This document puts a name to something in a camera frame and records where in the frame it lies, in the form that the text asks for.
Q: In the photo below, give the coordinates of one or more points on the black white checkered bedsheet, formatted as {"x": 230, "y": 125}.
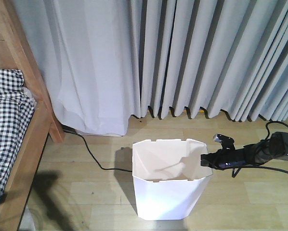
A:
{"x": 17, "y": 107}

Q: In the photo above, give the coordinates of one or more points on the white plastic trash bin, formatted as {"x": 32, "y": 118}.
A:
{"x": 168, "y": 178}

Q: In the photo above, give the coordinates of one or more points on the grey pleated curtain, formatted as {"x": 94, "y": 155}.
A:
{"x": 229, "y": 55}

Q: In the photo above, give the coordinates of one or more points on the white sheer curtain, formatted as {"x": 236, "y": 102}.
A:
{"x": 83, "y": 50}

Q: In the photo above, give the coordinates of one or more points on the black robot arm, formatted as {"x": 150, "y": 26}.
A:
{"x": 276, "y": 147}

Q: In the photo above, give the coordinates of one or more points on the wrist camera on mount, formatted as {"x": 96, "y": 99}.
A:
{"x": 226, "y": 142}

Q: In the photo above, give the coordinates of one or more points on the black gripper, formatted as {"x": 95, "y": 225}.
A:
{"x": 224, "y": 159}

